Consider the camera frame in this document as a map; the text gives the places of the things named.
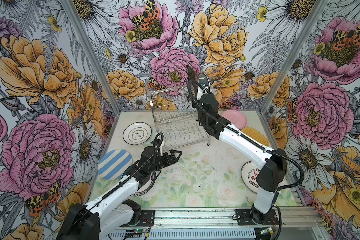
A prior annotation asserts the pink plastic plate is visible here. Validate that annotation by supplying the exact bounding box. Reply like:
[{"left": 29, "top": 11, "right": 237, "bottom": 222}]
[{"left": 221, "top": 110, "right": 248, "bottom": 130}]

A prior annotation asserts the white plate green red rim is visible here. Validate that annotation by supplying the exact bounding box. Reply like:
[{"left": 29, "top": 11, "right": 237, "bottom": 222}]
[{"left": 122, "top": 162, "right": 157, "bottom": 197}]

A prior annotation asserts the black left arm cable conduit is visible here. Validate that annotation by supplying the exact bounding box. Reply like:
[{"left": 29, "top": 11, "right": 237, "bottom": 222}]
[{"left": 65, "top": 131, "right": 165, "bottom": 223}]

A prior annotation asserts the chrome two-tier dish rack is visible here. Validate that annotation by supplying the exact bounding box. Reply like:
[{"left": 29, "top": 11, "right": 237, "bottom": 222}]
[{"left": 147, "top": 86, "right": 211, "bottom": 151}]

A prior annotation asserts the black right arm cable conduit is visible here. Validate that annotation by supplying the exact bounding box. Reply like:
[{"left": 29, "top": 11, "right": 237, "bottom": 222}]
[{"left": 187, "top": 79, "right": 305, "bottom": 191}]

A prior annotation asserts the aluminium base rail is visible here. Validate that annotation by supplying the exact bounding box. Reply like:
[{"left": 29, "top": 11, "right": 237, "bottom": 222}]
[{"left": 102, "top": 207, "right": 330, "bottom": 240}]

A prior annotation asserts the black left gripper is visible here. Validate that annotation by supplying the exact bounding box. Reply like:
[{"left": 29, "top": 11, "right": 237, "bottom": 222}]
[{"left": 149, "top": 149, "right": 183, "bottom": 173}]

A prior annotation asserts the blue white striped plate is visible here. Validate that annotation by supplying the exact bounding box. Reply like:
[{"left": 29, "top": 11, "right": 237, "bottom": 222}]
[{"left": 98, "top": 149, "right": 133, "bottom": 181}]

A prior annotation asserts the white plate orange sunburst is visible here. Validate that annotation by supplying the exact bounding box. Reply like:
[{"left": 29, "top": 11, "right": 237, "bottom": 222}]
[{"left": 197, "top": 73, "right": 211, "bottom": 100}]

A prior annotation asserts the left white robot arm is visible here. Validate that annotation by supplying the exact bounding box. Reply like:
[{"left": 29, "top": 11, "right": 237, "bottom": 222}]
[{"left": 57, "top": 147, "right": 182, "bottom": 240}]

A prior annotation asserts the black square floral plate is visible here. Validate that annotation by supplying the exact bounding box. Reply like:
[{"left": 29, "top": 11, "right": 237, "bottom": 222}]
[{"left": 187, "top": 65, "right": 200, "bottom": 100}]

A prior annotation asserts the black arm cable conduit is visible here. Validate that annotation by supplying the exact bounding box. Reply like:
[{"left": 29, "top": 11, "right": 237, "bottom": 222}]
[
  {"left": 187, "top": 79, "right": 305, "bottom": 191},
  {"left": 65, "top": 131, "right": 165, "bottom": 223}
]

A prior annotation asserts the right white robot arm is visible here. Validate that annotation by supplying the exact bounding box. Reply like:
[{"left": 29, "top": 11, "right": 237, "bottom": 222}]
[{"left": 191, "top": 94, "right": 287, "bottom": 225}]

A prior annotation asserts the yellow woven-pattern tray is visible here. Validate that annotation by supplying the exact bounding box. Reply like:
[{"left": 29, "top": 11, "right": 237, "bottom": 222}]
[{"left": 241, "top": 127, "right": 270, "bottom": 147}]

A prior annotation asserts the white plate black clover outline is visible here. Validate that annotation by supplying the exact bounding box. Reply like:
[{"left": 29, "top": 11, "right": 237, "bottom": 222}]
[{"left": 123, "top": 122, "right": 152, "bottom": 145}]

